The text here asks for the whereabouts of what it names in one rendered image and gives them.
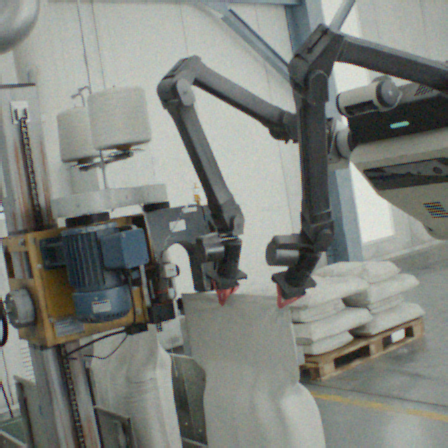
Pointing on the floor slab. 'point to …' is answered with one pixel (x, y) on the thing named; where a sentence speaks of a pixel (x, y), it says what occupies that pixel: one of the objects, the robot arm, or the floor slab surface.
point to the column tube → (17, 184)
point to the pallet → (322, 369)
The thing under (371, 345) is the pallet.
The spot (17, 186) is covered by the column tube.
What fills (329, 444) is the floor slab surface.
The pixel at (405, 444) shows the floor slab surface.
